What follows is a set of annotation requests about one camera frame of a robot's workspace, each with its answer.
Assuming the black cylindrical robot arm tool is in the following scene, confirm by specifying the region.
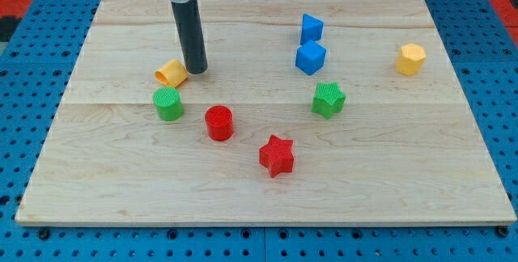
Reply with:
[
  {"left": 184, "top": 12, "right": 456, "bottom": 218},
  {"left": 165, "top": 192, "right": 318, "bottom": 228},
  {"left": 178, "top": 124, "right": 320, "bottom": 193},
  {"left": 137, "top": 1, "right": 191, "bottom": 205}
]
[{"left": 171, "top": 0, "right": 208, "bottom": 74}]

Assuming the red star block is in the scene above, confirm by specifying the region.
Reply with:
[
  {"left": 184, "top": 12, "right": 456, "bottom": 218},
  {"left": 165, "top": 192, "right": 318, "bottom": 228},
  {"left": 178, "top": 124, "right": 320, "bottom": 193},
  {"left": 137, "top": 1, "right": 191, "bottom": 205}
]
[{"left": 259, "top": 134, "right": 295, "bottom": 178}]

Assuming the green star block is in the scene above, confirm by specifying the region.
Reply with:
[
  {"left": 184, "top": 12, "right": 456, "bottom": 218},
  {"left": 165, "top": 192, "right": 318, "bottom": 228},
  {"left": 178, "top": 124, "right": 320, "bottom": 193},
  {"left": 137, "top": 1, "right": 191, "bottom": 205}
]
[{"left": 311, "top": 82, "right": 346, "bottom": 120}]

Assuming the red cylinder block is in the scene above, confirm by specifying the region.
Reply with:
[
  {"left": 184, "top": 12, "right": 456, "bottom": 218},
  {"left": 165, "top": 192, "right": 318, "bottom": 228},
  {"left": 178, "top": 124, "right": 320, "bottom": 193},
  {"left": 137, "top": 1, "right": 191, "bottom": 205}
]
[{"left": 205, "top": 105, "right": 234, "bottom": 142}]

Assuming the light wooden board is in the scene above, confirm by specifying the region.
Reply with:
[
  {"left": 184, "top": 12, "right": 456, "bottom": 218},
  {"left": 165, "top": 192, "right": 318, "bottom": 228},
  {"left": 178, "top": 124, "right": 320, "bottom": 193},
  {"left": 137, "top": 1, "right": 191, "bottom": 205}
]
[{"left": 15, "top": 0, "right": 516, "bottom": 227}]

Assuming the blue cube block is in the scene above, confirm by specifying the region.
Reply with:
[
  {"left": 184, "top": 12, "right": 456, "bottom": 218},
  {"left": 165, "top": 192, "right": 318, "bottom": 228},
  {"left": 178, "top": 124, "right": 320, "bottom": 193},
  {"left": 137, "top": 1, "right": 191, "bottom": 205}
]
[{"left": 295, "top": 40, "right": 327, "bottom": 75}]

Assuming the green cylinder block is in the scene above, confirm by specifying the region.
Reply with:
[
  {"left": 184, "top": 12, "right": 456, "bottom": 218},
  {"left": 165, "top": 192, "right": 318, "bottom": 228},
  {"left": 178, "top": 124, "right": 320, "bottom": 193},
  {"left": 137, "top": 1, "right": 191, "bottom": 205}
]
[{"left": 153, "top": 87, "right": 184, "bottom": 121}]

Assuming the blue triangle block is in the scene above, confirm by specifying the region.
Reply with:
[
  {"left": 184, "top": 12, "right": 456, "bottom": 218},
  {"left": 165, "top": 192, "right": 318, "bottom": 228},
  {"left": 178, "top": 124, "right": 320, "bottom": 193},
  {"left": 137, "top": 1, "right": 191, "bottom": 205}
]
[{"left": 299, "top": 14, "right": 324, "bottom": 45}]

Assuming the yellow hexagon block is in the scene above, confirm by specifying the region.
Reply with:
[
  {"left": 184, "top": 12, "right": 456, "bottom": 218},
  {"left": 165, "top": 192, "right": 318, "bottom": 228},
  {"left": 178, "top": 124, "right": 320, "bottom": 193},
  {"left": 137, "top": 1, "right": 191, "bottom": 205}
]
[{"left": 395, "top": 43, "right": 427, "bottom": 76}]

